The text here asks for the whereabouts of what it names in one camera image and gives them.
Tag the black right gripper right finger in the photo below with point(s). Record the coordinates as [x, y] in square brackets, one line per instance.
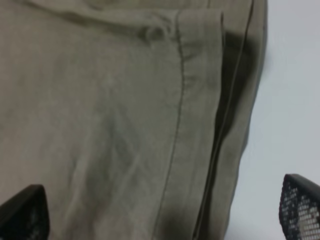
[299, 208]

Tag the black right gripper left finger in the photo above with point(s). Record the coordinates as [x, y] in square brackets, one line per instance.
[25, 216]

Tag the khaki shorts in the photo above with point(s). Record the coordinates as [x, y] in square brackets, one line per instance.
[132, 114]

